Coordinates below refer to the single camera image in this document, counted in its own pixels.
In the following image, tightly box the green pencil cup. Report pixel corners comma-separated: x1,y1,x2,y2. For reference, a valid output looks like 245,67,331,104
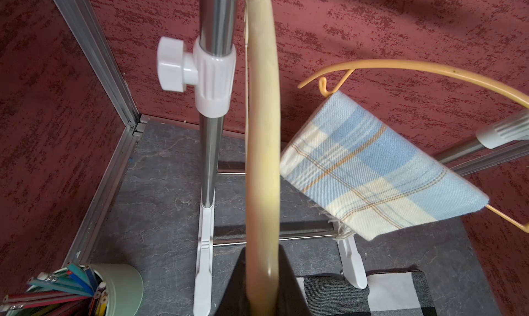
90,264,144,316

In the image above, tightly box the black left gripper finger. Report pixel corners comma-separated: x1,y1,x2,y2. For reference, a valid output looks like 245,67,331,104
216,246,311,315

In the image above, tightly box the white and steel clothes rack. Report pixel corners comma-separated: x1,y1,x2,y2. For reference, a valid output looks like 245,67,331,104
156,0,529,316

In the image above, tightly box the grey checkered scarf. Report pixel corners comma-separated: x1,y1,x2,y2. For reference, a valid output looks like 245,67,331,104
297,269,438,316

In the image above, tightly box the cream plastic hanger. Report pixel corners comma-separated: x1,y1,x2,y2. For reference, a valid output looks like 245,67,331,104
243,0,282,316

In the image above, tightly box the coloured pencils bundle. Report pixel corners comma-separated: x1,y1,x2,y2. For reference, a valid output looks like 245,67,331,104
1,263,110,315

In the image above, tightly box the blue plaid fringed scarf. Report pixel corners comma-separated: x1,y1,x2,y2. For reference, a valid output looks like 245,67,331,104
280,92,489,240

